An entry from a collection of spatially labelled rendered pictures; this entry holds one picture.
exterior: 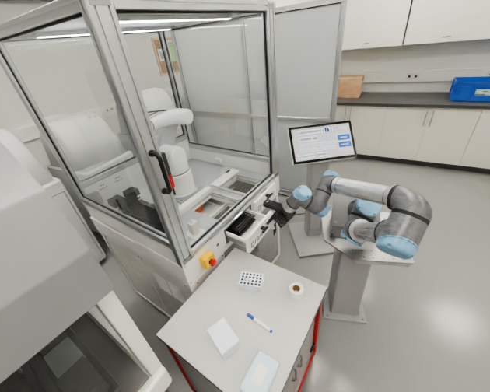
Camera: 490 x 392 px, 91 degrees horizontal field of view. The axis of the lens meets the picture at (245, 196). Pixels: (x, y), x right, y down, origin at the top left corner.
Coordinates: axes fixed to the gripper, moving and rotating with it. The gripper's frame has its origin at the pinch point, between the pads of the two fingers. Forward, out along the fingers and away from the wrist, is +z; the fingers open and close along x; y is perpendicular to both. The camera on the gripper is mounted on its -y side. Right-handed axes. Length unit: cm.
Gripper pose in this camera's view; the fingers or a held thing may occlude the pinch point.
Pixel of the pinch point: (267, 222)
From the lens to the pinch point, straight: 138.2
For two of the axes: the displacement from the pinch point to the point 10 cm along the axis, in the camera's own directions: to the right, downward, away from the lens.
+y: 7.3, 6.7, -1.0
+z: -3.9, 5.4, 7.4
